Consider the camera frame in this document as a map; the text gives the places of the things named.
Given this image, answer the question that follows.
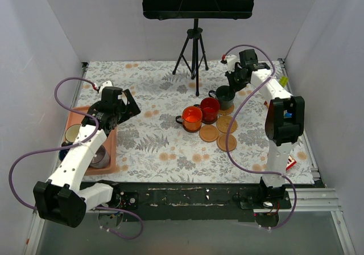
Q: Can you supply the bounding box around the dark green cup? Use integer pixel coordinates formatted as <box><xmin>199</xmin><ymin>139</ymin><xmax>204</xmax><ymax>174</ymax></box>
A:
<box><xmin>208</xmin><ymin>85</ymin><xmax>235</xmax><ymax>110</ymax></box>

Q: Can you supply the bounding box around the red cup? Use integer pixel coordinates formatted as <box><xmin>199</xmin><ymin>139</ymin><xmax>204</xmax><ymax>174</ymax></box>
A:
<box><xmin>194</xmin><ymin>97</ymin><xmax>220</xmax><ymax>125</ymax></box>

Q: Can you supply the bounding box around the lilac purple cup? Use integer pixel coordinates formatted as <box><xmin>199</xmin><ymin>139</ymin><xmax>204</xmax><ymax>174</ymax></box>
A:
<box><xmin>89</xmin><ymin>145</ymin><xmax>110</xmax><ymax>169</ymax></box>

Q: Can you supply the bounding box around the woven rattan coaster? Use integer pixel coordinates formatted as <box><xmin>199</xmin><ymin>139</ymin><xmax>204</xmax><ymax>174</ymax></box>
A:
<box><xmin>218</xmin><ymin>104</ymin><xmax>234</xmax><ymax>116</ymax></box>
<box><xmin>216</xmin><ymin>116</ymin><xmax>238</xmax><ymax>133</ymax></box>

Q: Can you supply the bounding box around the orange cup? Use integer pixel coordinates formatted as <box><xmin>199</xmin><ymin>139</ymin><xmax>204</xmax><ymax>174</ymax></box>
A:
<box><xmin>175</xmin><ymin>106</ymin><xmax>202</xmax><ymax>133</ymax></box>

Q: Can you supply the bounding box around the light wooden coaster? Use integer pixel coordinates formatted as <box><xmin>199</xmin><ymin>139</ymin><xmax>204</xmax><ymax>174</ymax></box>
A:
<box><xmin>217</xmin><ymin>134</ymin><xmax>237</xmax><ymax>151</ymax></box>
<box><xmin>199</xmin><ymin>125</ymin><xmax>220</xmax><ymax>142</ymax></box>

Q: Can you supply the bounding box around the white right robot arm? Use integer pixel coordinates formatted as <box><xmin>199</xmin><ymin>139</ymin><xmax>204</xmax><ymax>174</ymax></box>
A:
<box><xmin>221</xmin><ymin>49</ymin><xmax>305</xmax><ymax>208</ymax></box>

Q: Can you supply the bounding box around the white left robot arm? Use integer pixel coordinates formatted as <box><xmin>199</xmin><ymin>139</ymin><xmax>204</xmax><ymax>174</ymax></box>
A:
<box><xmin>33</xmin><ymin>86</ymin><xmax>140</xmax><ymax>228</ymax></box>

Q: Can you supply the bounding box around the cream white cup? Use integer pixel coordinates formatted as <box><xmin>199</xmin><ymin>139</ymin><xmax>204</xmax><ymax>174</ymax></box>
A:
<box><xmin>64</xmin><ymin>124</ymin><xmax>81</xmax><ymax>143</ymax></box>

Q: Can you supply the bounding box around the dark blue cup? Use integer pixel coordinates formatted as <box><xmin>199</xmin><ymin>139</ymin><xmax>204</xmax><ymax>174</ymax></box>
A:
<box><xmin>59</xmin><ymin>141</ymin><xmax>72</xmax><ymax>162</ymax></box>

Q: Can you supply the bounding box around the pink plastic tray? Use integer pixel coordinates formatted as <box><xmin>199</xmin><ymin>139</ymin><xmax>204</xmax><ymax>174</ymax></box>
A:
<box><xmin>66</xmin><ymin>112</ymin><xmax>117</xmax><ymax>176</ymax></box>

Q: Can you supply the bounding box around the toy car with yellow block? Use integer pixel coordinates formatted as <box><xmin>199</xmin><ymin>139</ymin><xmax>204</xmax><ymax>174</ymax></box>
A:
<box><xmin>264</xmin><ymin>77</ymin><xmax>288</xmax><ymax>108</ymax></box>

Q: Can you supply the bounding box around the blue green purple block toy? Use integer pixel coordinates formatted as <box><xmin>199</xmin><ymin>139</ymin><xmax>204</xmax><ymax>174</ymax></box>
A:
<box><xmin>284</xmin><ymin>111</ymin><xmax>293</xmax><ymax>118</ymax></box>

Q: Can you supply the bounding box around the floral patterned table mat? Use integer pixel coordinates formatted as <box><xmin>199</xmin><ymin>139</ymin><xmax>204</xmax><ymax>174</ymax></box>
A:
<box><xmin>55</xmin><ymin>60</ymin><xmax>316</xmax><ymax>184</ymax></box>

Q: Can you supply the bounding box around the black music stand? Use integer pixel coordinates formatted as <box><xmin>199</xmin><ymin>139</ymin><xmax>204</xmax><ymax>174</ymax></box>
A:
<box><xmin>142</xmin><ymin>0</ymin><xmax>254</xmax><ymax>96</ymax></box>

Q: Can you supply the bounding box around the red toy window block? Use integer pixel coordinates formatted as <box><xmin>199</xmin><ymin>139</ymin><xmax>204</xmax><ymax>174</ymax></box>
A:
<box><xmin>286</xmin><ymin>155</ymin><xmax>297</xmax><ymax>171</ymax></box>

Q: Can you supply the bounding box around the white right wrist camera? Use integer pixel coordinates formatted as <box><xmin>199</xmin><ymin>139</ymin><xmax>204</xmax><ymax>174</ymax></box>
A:
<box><xmin>221</xmin><ymin>55</ymin><xmax>239</xmax><ymax>72</ymax></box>

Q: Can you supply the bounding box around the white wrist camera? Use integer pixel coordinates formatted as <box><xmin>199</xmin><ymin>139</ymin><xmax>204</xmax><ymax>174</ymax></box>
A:
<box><xmin>92</xmin><ymin>80</ymin><xmax>114</xmax><ymax>94</ymax></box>
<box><xmin>221</xmin><ymin>55</ymin><xmax>239</xmax><ymax>72</ymax></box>

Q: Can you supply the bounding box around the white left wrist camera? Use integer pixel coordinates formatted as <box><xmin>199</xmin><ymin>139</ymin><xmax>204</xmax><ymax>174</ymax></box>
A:
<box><xmin>92</xmin><ymin>80</ymin><xmax>114</xmax><ymax>94</ymax></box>

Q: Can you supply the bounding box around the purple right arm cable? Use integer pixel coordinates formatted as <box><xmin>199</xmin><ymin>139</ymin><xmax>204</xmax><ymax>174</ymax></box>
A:
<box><xmin>221</xmin><ymin>44</ymin><xmax>298</xmax><ymax>229</ymax></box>

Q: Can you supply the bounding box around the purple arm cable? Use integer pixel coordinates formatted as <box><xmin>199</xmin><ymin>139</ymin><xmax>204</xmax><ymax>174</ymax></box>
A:
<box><xmin>221</xmin><ymin>44</ymin><xmax>298</xmax><ymax>229</ymax></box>
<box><xmin>9</xmin><ymin>77</ymin><xmax>144</xmax><ymax>240</ymax></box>

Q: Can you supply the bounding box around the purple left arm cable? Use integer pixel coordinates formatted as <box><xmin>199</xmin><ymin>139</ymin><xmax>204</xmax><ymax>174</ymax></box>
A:
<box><xmin>9</xmin><ymin>77</ymin><xmax>144</xmax><ymax>240</ymax></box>

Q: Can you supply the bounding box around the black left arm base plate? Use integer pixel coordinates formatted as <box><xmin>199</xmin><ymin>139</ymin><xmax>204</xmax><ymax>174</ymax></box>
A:
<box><xmin>115</xmin><ymin>191</ymin><xmax>139</xmax><ymax>211</ymax></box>

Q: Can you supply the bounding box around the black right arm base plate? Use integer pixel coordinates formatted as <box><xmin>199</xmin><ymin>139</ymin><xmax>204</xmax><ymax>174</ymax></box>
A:
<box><xmin>235</xmin><ymin>190</ymin><xmax>292</xmax><ymax>209</ymax></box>

